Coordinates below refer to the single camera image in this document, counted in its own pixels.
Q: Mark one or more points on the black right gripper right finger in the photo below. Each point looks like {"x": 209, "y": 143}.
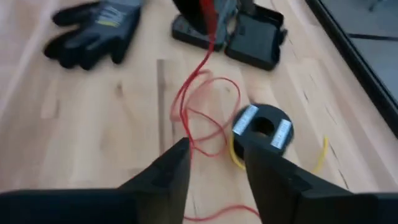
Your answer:
{"x": 311, "y": 208}

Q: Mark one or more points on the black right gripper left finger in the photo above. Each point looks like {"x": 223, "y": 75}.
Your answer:
{"x": 93, "y": 207}

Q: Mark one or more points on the black spool with white labels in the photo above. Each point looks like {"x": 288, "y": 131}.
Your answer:
{"x": 267, "y": 110}

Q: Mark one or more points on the grey black work glove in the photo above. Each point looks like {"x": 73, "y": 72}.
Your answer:
{"x": 93, "y": 37}

